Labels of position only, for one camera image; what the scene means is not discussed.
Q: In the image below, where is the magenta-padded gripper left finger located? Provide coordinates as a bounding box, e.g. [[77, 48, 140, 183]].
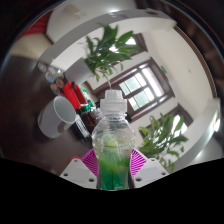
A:
[[59, 148, 99, 189]]

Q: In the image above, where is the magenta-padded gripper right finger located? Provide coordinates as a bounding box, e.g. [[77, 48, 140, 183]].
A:
[[128, 148, 170, 189]]

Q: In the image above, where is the clear bottle with green drink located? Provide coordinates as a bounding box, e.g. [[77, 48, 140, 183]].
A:
[[91, 89, 137, 191]]

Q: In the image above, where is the large potted plant white pot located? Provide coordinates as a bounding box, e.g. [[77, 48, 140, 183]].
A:
[[138, 113, 189, 173]]

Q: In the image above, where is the brown box of jars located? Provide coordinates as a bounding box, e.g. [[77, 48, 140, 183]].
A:
[[78, 108, 101, 134]]

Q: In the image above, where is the white mug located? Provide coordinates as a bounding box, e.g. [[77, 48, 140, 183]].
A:
[[37, 95, 78, 139]]

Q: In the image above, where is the narrow dark framed window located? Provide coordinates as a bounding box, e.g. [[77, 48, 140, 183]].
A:
[[156, 103, 194, 134]]

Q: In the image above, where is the red box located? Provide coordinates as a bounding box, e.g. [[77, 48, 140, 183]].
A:
[[62, 80, 88, 111]]

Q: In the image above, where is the dark wooden glazed door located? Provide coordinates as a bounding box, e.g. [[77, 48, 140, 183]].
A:
[[93, 58, 176, 123]]

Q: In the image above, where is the small potted plant white pot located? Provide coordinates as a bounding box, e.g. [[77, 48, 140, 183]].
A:
[[64, 23, 143, 86]]

